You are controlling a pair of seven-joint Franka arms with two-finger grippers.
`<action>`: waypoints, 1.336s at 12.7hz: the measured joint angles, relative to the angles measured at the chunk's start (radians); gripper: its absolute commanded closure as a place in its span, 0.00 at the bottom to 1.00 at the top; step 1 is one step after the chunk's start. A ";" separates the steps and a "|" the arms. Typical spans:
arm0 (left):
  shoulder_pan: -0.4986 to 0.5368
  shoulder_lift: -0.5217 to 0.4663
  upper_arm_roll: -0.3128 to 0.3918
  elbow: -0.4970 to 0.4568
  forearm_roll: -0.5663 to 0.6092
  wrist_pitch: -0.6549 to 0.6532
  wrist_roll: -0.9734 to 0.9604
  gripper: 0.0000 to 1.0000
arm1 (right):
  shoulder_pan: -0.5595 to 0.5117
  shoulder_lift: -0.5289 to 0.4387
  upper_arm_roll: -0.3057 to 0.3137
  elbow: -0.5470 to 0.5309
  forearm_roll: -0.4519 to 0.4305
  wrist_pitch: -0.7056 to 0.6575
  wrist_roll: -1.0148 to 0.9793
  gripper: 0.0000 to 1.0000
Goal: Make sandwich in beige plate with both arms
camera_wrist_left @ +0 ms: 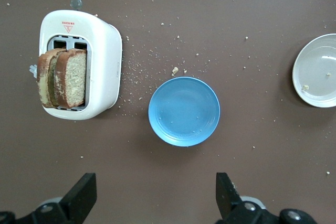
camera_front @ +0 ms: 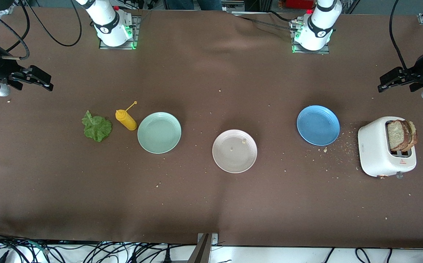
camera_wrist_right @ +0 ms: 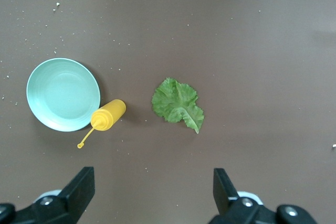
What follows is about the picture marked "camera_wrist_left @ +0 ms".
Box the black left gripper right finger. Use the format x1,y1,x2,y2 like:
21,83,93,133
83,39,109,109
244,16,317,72
215,172,320,224

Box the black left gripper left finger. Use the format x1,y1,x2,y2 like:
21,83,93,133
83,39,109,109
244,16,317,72
0,173,97,224

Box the brown bread slice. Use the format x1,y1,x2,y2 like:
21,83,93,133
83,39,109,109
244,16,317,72
54,48,87,109
36,48,66,109

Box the beige plate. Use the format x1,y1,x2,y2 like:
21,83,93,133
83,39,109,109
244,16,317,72
292,33,336,108

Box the blue plate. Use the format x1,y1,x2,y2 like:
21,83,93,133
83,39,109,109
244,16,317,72
148,76,221,148

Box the white two-slot toaster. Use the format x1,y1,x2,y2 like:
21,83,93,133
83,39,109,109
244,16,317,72
28,0,123,121

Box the brown table cloth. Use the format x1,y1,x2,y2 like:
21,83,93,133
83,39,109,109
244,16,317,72
0,0,336,224

